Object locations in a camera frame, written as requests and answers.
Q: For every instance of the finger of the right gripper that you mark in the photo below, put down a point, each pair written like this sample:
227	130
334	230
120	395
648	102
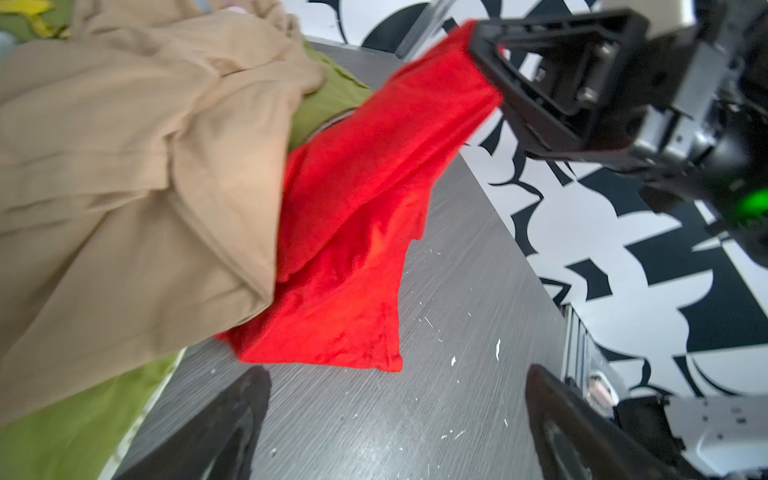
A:
557	74

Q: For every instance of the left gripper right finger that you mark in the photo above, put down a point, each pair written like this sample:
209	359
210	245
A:
573	441

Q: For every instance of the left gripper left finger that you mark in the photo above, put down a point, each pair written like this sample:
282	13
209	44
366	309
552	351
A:
219	442

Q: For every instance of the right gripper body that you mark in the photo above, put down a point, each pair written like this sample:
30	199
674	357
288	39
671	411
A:
677	110

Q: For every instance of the red cloth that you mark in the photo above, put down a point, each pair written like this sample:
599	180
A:
355	197

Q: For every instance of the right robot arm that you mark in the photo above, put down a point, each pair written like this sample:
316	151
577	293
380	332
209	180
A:
637	191

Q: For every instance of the green cloth with cartoon print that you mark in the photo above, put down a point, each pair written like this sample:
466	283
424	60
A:
60	432

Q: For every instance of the beige cloth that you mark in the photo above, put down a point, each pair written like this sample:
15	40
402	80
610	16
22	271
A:
120	180

